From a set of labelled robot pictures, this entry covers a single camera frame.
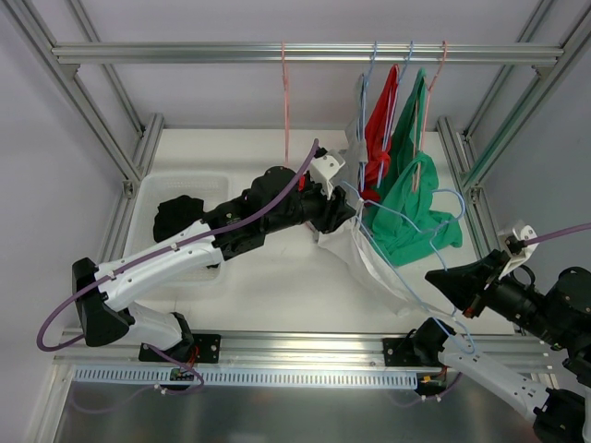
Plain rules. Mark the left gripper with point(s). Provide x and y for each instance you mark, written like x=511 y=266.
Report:
x=324 y=212

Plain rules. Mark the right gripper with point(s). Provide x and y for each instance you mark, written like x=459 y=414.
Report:
x=483 y=286

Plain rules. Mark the white tank top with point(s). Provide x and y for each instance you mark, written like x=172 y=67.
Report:
x=368 y=268

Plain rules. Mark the blue wire hanger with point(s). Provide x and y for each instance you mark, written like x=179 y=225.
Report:
x=409 y=232

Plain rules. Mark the pink wire hanger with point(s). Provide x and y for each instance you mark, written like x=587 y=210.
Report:
x=286 y=103

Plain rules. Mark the black tank top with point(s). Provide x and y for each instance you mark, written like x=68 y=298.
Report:
x=175 y=215

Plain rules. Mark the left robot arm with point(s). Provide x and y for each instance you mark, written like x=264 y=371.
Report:
x=108 y=309

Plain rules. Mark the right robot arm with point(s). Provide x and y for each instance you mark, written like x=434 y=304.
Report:
x=560 y=318

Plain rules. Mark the grey tank top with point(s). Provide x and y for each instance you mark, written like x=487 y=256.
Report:
x=351 y=154

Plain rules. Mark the blue hanger with grey top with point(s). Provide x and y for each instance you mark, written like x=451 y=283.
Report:
x=364 y=81

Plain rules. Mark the green tank top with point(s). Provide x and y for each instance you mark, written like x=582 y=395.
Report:
x=397 y=184

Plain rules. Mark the red tank top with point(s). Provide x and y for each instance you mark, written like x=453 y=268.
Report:
x=374 y=135

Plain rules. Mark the pink hanger with green top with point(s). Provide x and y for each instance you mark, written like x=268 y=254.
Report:
x=429 y=87

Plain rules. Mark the blue hanger with red top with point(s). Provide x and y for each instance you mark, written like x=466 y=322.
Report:
x=391 y=111

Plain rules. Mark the white perforated plastic basket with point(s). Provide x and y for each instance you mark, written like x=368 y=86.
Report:
x=212 y=188

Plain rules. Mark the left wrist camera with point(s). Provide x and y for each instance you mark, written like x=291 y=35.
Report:
x=324 y=168

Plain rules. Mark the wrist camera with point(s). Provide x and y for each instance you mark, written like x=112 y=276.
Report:
x=512 y=241
x=324 y=168

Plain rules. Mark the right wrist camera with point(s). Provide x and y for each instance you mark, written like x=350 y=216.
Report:
x=512 y=241

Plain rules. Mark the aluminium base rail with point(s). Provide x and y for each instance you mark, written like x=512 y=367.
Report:
x=350 y=350

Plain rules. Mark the slotted cable duct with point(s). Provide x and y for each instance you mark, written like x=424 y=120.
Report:
x=248 y=377

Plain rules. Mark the aluminium frame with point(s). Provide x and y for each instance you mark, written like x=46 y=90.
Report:
x=61 y=61

